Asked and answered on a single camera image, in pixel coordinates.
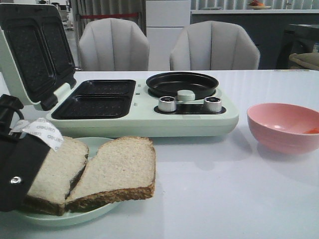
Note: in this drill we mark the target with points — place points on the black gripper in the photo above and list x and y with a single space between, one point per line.
23 150

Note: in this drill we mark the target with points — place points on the bread slice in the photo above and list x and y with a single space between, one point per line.
123 169
56 178

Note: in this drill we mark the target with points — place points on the green breakfast maker lid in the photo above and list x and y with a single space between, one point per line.
35 57

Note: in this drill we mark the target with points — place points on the pink bowl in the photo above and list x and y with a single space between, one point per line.
281 127

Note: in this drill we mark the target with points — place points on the orange shrimp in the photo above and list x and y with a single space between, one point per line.
312 131

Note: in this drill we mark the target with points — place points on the green breakfast maker base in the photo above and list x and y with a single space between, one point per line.
123 107

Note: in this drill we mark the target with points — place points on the light green plate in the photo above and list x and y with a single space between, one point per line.
70 218

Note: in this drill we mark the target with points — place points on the left grey chair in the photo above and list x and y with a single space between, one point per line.
113 44

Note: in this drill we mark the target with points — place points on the grey chair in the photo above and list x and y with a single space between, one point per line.
214 45
113 44

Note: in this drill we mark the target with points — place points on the left silver control knob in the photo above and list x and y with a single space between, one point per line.
167 104

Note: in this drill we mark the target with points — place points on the silver control knob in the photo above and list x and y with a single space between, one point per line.
167 104
212 104

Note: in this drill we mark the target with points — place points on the black round frying pan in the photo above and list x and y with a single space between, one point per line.
169 83

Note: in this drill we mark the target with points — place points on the red barrier belt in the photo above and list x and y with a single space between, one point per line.
102 16

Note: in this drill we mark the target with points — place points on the right silver control knob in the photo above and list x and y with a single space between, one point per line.
212 104

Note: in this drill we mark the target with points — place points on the white cabinet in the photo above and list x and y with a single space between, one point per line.
164 21

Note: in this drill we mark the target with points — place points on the right grey chair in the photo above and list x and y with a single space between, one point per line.
214 45

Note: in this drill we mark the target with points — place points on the fruit plate on counter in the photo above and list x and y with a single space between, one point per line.
257 5

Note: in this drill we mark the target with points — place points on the dark grey counter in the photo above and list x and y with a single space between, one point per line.
266 28

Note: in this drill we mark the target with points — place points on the beige sofa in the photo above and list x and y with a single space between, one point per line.
306 60

